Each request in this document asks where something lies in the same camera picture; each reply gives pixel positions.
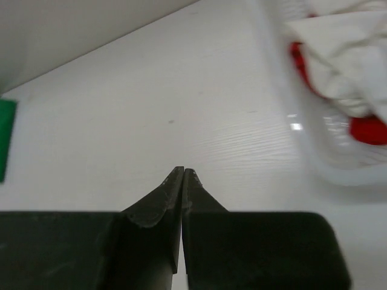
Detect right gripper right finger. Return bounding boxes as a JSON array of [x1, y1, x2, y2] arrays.
[[182, 169, 352, 289]]

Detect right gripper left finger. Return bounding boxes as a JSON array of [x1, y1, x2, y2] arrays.
[[1, 166, 184, 289]]

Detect green t shirt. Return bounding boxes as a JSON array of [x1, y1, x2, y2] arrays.
[[0, 99, 17, 183]]

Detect white t shirt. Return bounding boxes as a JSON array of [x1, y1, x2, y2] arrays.
[[285, 1, 386, 120]]

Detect white plastic basket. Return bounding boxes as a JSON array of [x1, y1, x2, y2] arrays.
[[251, 1, 386, 186]]

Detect red cloth in basket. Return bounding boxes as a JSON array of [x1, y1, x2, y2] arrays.
[[288, 42, 386, 146]]

